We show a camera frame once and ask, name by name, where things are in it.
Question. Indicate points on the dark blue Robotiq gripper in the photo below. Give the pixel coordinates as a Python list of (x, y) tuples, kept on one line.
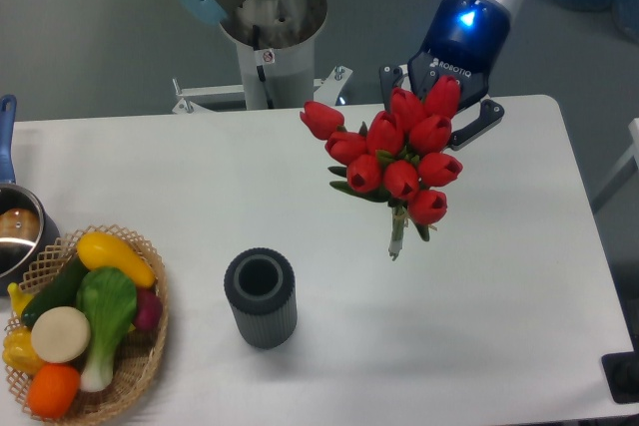
[(464, 40)]

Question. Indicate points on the red tulip bouquet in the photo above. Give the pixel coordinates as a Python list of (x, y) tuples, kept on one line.
[(398, 159)]

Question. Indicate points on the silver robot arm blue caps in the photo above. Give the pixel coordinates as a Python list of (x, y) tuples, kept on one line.
[(279, 47)]

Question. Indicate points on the dark grey ribbed vase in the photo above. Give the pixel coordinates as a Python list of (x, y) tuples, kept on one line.
[(260, 286)]

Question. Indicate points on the black device at table edge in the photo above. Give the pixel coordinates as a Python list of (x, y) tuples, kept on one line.
[(621, 371)]

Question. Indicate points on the purple radish toy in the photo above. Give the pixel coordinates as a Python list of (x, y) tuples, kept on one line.
[(149, 310)]

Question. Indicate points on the yellow squash toy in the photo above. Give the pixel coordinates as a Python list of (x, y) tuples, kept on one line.
[(98, 249)]

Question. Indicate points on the green bok choy toy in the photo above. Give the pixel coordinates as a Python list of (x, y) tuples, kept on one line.
[(108, 299)]

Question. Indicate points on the woven wicker basket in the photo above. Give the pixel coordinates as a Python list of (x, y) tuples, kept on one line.
[(137, 359)]

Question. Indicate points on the dark green cucumber toy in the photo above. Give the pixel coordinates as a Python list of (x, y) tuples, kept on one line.
[(60, 291)]

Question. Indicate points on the beige round bun toy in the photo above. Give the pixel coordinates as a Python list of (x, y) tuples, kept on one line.
[(61, 334)]

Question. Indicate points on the yellow banana toy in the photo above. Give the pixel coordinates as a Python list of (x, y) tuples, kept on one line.
[(19, 299)]

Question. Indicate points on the orange fruit toy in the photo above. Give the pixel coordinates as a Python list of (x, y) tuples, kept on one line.
[(53, 390)]

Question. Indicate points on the yellow bell pepper toy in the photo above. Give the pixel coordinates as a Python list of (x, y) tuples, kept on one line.
[(19, 353)]

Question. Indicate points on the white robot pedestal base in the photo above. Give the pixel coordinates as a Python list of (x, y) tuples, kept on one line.
[(270, 79)]

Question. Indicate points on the white furniture frame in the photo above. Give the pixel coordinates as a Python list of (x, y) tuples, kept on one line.
[(620, 173)]

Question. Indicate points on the blue handled steel saucepan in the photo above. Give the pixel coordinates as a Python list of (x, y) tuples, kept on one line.
[(26, 228)]

